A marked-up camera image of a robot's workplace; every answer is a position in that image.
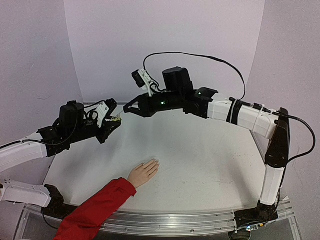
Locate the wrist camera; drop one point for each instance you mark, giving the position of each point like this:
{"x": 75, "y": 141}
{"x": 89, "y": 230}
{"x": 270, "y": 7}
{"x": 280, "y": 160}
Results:
{"x": 144, "y": 81}
{"x": 105, "y": 110}

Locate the red sleeved forearm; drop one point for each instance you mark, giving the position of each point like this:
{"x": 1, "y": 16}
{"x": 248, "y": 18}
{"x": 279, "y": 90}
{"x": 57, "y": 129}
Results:
{"x": 85, "y": 221}

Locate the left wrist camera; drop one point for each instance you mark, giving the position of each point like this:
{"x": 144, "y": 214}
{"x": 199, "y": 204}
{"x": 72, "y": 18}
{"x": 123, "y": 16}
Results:
{"x": 105, "y": 110}

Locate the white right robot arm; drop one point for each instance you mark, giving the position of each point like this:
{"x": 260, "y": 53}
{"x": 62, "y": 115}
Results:
{"x": 208, "y": 103}

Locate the mannequin hand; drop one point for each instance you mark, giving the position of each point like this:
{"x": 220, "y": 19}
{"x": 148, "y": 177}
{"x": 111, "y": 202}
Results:
{"x": 144, "y": 172}

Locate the yellow nail polish bottle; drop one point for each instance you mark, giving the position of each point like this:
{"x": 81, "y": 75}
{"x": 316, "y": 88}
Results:
{"x": 116, "y": 119}

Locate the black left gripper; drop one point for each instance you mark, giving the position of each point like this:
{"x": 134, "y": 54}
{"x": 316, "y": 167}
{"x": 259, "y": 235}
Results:
{"x": 104, "y": 128}

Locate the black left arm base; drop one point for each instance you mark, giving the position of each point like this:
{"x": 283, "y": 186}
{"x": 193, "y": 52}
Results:
{"x": 56, "y": 207}

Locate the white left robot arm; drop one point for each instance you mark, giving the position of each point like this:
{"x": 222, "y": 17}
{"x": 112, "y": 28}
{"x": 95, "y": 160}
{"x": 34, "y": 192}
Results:
{"x": 45, "y": 143}

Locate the aluminium table edge rail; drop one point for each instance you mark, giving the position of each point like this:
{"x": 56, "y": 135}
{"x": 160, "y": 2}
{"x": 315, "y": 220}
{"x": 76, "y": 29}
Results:
{"x": 215, "y": 225}

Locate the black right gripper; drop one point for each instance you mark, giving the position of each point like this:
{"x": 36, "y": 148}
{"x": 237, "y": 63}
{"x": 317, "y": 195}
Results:
{"x": 142, "y": 105}

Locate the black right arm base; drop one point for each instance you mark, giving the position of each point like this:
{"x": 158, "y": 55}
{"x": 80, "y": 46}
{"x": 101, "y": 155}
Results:
{"x": 261, "y": 214}

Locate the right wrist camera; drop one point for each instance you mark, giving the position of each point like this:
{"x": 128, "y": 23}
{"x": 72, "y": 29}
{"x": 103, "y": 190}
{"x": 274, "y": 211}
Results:
{"x": 144, "y": 81}

